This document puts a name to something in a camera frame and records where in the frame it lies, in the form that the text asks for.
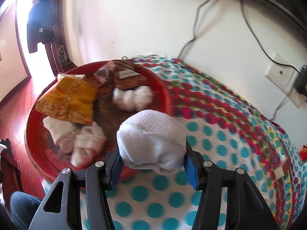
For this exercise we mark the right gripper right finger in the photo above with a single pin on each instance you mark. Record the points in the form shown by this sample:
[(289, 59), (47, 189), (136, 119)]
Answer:
[(246, 207)]

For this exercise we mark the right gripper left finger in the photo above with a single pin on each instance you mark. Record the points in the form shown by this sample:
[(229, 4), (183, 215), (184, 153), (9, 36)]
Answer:
[(60, 208)]

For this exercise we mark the orange snack packet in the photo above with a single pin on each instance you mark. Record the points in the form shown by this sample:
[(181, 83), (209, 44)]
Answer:
[(70, 99)]

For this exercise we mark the black power adapter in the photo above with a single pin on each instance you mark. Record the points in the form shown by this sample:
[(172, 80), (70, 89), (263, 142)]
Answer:
[(301, 81)]

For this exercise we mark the polka dot tablecloth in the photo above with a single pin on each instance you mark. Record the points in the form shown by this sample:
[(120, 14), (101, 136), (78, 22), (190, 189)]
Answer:
[(226, 130)]

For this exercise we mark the black hanging jacket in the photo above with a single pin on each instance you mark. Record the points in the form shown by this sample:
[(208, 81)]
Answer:
[(41, 20)]

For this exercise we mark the brown patterned snack bag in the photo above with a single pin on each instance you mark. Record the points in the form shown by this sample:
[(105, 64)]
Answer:
[(119, 74)]

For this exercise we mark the red snack packet right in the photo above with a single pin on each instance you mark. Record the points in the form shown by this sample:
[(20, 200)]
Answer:
[(303, 153)]

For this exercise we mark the round red tray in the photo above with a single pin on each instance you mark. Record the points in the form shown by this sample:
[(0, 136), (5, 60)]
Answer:
[(49, 160)]

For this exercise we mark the white wall socket plate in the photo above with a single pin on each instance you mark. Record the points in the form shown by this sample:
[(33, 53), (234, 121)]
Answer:
[(282, 75)]

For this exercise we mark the small red white box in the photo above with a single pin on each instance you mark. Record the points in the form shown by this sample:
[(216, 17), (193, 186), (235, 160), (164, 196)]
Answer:
[(282, 169)]

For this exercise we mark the white sock ball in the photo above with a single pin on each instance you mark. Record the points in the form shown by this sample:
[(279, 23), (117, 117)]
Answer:
[(152, 140)]

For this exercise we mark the white sock pair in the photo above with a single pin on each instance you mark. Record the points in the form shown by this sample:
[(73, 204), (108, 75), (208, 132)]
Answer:
[(133, 100)]

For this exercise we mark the blue jeans leg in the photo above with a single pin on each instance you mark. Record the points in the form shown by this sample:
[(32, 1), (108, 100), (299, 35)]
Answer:
[(23, 208)]

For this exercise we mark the white knotted sock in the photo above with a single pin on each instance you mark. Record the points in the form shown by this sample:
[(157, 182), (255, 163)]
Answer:
[(82, 143)]

